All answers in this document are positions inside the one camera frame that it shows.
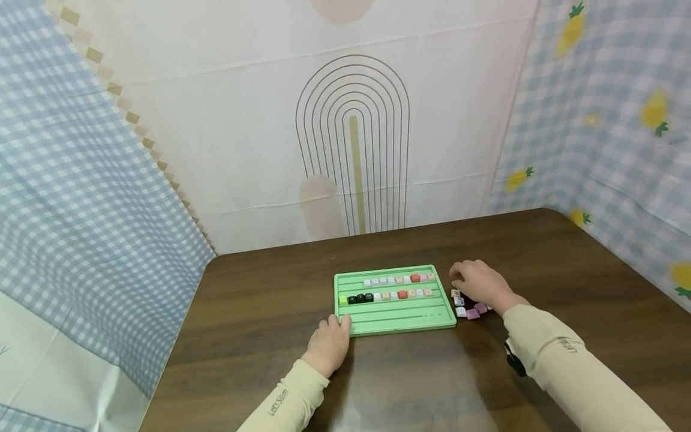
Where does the person's right hand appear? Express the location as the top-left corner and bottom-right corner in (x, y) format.
(448, 260), (530, 317)

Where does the green grooved tray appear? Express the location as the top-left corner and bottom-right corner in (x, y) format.
(334, 265), (458, 337)

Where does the keycap row without black caps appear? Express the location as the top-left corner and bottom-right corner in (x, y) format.
(362, 273), (436, 287)

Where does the keycap row with black caps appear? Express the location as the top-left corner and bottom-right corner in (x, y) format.
(338, 288), (434, 306)

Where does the black wrist band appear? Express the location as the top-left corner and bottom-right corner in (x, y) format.
(503, 339), (528, 378)

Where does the pile of loose keycaps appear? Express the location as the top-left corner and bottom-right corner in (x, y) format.
(451, 289), (493, 320)

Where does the person's left hand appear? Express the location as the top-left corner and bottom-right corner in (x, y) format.
(301, 314), (353, 379)

